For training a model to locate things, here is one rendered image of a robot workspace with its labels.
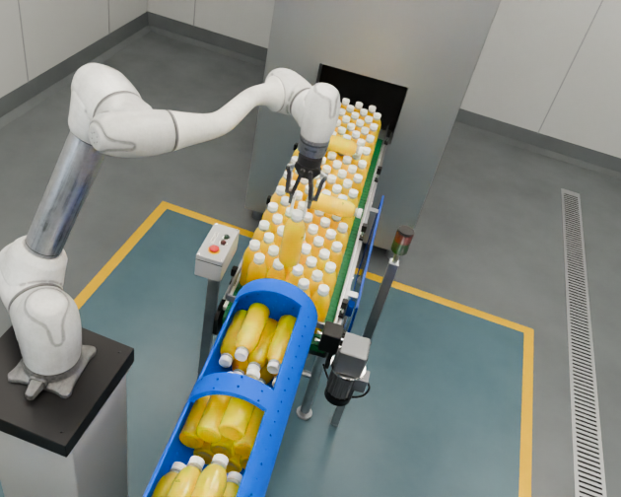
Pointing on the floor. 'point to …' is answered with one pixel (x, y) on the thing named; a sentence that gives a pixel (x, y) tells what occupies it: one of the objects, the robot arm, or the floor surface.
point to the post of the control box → (208, 321)
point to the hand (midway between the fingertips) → (299, 205)
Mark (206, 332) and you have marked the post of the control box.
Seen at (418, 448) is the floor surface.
